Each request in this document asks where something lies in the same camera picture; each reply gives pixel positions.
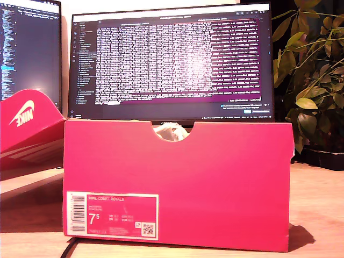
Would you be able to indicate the red shoebox base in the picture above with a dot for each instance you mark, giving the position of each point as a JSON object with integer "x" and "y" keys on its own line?
{"x": 220, "y": 188}

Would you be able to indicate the red shoebox lid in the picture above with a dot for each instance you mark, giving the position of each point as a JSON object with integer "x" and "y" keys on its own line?
{"x": 29, "y": 129}

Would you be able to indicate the white stuffing paper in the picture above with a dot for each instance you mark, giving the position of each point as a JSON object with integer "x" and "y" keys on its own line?
{"x": 172, "y": 133}

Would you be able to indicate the large black computer monitor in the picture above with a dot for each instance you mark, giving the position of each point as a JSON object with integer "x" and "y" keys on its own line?
{"x": 161, "y": 61}

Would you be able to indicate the green leafy houseplant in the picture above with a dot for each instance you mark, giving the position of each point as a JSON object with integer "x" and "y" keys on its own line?
{"x": 309, "y": 88}

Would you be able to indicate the black plant pot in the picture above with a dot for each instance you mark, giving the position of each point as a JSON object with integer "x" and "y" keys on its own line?
{"x": 322, "y": 158}

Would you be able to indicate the black monitor with code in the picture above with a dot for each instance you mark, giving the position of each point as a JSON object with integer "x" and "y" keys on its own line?
{"x": 32, "y": 53}

